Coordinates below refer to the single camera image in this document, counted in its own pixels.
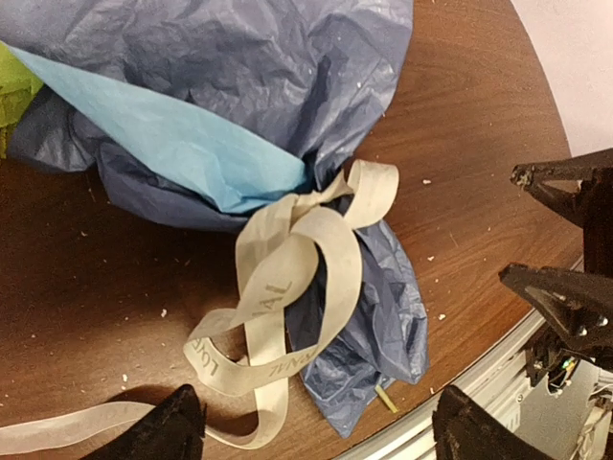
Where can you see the white green leafy flower bunch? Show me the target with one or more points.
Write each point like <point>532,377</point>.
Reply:
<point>18,87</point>

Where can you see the light blue wrapping paper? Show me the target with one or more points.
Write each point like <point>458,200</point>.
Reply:
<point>231,167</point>

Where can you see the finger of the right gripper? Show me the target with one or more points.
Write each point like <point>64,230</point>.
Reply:
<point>577,306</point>
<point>579,189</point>

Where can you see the dark blue wrapping paper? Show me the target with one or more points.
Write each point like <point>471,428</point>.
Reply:
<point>311,77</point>

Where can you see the beige printed ribbon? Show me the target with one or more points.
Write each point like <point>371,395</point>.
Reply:
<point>242,350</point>

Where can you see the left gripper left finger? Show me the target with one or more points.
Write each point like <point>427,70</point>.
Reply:
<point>173,429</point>

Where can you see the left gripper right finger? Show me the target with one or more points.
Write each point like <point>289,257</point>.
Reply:
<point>464,430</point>

